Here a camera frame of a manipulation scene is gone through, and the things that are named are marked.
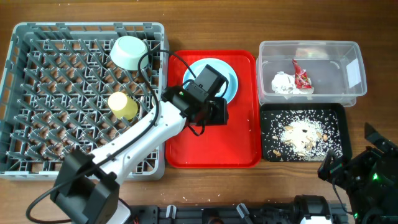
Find light blue plate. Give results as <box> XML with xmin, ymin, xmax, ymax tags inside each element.
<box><xmin>190</xmin><ymin>58</ymin><xmax>238</xmax><ymax>104</ymax></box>

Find white tissue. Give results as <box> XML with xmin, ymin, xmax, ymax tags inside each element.
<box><xmin>271</xmin><ymin>72</ymin><xmax>314</xmax><ymax>94</ymax></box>

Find white plastic fork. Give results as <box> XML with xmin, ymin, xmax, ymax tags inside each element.
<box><xmin>139</xmin><ymin>96</ymin><xmax>146</xmax><ymax>119</ymax></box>

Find rice and food scraps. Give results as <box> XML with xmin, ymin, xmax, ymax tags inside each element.
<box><xmin>261</xmin><ymin>110</ymin><xmax>343</xmax><ymax>162</ymax></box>

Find red snack wrapper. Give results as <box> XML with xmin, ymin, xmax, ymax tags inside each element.
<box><xmin>292</xmin><ymin>59</ymin><xmax>312</xmax><ymax>89</ymax></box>

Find yellow plastic cup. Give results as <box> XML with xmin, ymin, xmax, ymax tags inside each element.
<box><xmin>108</xmin><ymin>91</ymin><xmax>138</xmax><ymax>120</ymax></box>

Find green bowl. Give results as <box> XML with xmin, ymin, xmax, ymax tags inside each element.
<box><xmin>109</xmin><ymin>36</ymin><xmax>148</xmax><ymax>71</ymax></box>

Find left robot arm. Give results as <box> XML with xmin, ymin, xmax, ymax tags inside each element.
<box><xmin>50</xmin><ymin>83</ymin><xmax>228</xmax><ymax>223</ymax></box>

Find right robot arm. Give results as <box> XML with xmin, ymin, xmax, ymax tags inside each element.
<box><xmin>318</xmin><ymin>123</ymin><xmax>397</xmax><ymax>223</ymax></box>

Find grey dishwasher rack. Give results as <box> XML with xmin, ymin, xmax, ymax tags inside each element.
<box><xmin>1</xmin><ymin>22</ymin><xmax>169</xmax><ymax>180</ymax></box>

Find red plastic tray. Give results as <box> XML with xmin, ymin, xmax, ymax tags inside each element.
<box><xmin>165</xmin><ymin>50</ymin><xmax>262</xmax><ymax>169</ymax></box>

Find black plastic tray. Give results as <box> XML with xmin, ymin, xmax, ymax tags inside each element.
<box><xmin>259</xmin><ymin>103</ymin><xmax>353</xmax><ymax>162</ymax></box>

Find clear plastic bin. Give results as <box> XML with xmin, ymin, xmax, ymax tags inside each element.
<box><xmin>256</xmin><ymin>40</ymin><xmax>368</xmax><ymax>107</ymax></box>

